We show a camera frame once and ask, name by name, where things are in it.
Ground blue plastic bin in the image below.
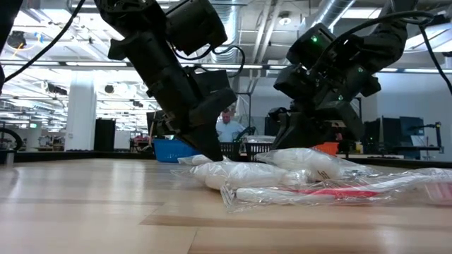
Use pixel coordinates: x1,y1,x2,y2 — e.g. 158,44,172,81
153,138,201,164

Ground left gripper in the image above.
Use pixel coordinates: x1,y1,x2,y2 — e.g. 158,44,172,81
144,59,238,162

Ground black plastic bin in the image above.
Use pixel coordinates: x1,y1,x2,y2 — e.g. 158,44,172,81
244,141,283,162
220,141,243,160

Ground ribbed silver duct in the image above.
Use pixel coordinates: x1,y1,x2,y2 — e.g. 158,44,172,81
296,0,356,32

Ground black cabinet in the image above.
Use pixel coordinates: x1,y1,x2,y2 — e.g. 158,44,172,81
93,117,117,152

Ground bagged red toothbrush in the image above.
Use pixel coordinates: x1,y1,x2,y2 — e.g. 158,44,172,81
220,167,452,214

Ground black aluminium table frame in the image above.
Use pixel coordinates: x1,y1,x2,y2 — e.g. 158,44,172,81
0,150,452,174

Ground dark desk monitor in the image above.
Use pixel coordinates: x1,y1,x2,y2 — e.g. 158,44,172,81
399,116,425,138
362,118,400,149

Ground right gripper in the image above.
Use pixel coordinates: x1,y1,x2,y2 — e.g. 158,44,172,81
268,61,382,152

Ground LED light bar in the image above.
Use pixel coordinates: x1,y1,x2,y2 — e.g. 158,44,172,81
0,59,452,74

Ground black background monitor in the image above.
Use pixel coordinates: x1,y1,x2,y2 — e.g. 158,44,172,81
145,109,179,138

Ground person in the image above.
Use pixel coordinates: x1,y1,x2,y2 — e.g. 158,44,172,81
215,107,248,143

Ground printed vanity pack bag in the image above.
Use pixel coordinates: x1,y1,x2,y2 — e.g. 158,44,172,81
245,135,277,144

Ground white square pillar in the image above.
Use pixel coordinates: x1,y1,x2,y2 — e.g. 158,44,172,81
64,69,99,152

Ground orange plastic bin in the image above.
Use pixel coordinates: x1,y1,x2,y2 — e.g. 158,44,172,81
312,141,340,157

